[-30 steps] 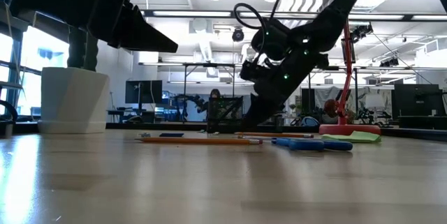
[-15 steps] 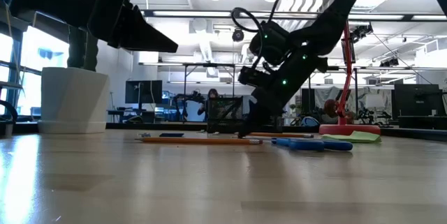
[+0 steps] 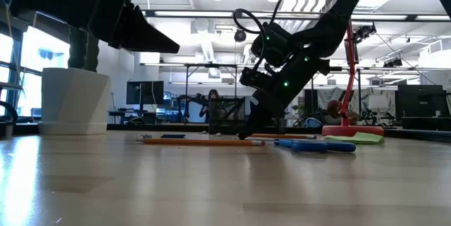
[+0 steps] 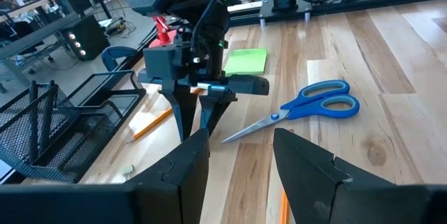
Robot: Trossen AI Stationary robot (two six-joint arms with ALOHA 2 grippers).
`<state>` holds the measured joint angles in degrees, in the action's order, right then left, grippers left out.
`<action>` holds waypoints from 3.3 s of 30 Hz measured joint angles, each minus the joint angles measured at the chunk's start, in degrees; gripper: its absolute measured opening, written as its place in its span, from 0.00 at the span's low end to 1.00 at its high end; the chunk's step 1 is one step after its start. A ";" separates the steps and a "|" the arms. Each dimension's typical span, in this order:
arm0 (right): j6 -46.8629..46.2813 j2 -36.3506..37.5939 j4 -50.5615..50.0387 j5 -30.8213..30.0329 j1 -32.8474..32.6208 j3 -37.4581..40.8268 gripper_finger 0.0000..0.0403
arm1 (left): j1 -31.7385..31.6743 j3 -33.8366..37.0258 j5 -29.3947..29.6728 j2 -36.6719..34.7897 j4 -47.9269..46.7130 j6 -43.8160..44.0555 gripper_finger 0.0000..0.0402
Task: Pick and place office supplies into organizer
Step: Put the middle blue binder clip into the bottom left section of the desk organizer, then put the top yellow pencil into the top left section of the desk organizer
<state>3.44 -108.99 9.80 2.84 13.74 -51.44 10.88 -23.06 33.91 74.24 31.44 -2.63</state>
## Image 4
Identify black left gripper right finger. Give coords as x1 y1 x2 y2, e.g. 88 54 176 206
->
273 128 447 224

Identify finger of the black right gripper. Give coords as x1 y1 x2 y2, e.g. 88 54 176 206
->
198 93 239 137
159 89 199 142

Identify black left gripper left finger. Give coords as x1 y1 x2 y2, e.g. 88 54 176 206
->
0 128 210 224

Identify orange yellow pencil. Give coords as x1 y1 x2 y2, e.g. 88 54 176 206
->
131 87 205 142
279 189 290 224

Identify small bluish clip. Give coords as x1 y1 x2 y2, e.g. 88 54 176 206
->
121 163 136 179

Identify blue handled scissors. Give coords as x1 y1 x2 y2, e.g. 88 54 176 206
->
221 79 360 144

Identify black mesh desk organizer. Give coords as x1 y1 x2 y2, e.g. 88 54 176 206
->
0 70 147 184

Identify green sticky note pad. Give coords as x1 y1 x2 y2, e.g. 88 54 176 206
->
223 48 268 77

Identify table clamp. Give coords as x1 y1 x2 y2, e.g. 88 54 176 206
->
101 45 140 72

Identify black box with three lights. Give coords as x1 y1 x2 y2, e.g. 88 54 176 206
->
58 14 111 61

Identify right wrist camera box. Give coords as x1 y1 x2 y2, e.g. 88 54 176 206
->
142 46 183 78

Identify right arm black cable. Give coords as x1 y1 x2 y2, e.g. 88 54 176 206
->
190 0 226 59

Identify black aluminium table frame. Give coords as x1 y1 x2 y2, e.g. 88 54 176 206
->
115 0 447 73

